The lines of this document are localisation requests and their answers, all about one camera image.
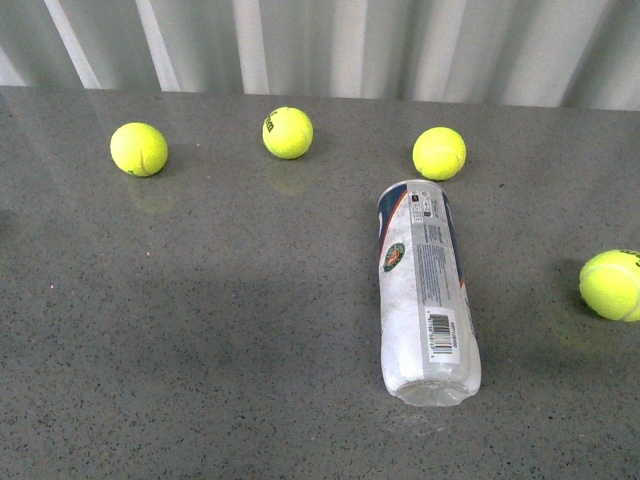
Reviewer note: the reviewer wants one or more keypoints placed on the clear plastic tennis ball can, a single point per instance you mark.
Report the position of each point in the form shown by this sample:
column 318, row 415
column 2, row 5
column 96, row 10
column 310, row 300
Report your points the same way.
column 429, row 352

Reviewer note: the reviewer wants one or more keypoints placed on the yellow Wilson tennis ball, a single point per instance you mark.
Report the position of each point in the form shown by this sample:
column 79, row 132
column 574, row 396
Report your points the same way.
column 287, row 133

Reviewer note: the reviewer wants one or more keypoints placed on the yellow tennis ball near can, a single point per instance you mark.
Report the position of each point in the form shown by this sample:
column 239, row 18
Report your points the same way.
column 439, row 153

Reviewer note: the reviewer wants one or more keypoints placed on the plain yellow tennis ball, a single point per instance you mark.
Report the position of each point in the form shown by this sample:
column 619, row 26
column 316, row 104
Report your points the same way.
column 139, row 149

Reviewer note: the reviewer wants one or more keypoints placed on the yellow tennis ball far right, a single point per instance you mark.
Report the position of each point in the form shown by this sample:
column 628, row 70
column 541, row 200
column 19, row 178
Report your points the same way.
column 609, row 284

